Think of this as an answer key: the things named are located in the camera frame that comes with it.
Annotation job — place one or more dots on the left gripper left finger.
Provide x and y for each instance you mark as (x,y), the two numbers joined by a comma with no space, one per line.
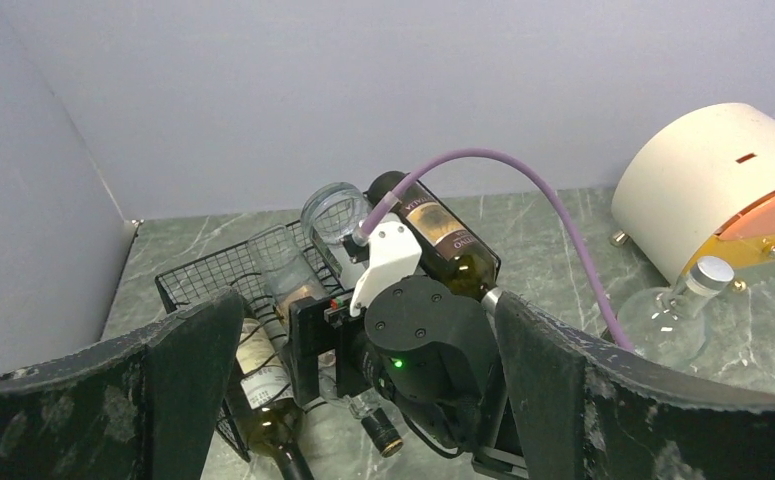
(142,405)

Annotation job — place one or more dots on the round clear flask silver cap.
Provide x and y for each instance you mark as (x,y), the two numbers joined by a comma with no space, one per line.
(667,325)

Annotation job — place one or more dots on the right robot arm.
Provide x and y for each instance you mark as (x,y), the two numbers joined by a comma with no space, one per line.
(429,352)

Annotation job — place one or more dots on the tall clear bottle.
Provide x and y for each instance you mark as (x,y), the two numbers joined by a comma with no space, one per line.
(286,273)

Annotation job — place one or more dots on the olive green wine bottle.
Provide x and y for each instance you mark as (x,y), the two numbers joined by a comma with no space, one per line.
(451,252)

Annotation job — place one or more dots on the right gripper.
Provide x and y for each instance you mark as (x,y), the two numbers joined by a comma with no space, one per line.
(317,327)

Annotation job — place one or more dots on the cream round bread box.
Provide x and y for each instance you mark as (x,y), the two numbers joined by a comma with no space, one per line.
(704,185)

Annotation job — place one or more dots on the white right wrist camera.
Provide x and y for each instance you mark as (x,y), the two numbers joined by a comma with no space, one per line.
(394,253)

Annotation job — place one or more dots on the black wire wine rack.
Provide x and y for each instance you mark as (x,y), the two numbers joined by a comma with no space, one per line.
(233,267)

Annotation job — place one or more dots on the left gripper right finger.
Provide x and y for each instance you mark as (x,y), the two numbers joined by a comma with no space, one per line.
(587,409)

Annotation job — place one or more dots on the dark green wine bottle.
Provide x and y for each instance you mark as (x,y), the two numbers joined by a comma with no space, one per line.
(261,404)

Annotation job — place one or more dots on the clear bottle silver cap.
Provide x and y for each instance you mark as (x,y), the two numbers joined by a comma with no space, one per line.
(330,214)

